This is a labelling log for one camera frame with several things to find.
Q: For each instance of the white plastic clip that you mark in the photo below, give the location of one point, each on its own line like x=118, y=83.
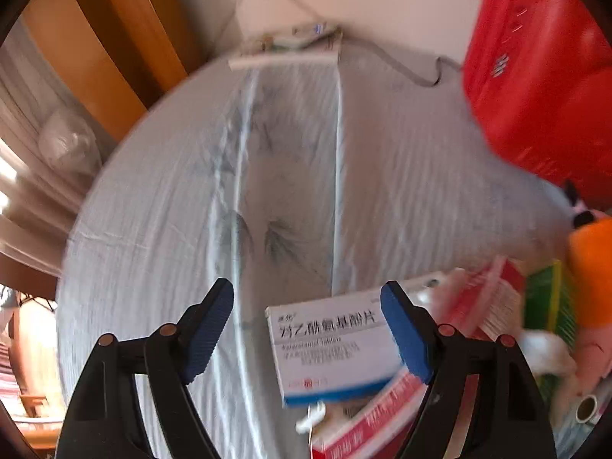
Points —
x=311, y=418

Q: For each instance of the blue white medicine box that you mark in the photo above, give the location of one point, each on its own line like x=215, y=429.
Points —
x=330, y=349

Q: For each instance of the pink black plush toy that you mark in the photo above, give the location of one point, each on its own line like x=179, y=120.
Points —
x=581, y=205

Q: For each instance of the red white medicine box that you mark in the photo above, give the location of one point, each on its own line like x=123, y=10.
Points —
x=377, y=420

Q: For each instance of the clear plastic bag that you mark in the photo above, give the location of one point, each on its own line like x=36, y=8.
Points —
x=67, y=143

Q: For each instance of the wooden door frame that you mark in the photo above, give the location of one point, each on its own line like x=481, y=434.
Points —
x=119, y=33

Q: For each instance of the white curtain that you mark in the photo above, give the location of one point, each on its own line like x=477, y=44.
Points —
x=19, y=153

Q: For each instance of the orange plush toy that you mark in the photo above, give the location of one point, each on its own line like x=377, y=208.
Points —
x=593, y=267

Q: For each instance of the cloth-covered round desktop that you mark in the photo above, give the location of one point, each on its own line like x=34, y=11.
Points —
x=167, y=201

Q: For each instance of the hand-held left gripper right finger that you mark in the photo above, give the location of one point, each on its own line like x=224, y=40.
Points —
x=404, y=330

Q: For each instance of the white power strip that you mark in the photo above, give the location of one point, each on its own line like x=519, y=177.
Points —
x=287, y=60

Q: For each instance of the red hard carry case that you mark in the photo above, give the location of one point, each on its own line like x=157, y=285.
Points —
x=540, y=81

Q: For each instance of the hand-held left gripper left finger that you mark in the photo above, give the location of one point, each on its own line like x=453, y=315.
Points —
x=210, y=325

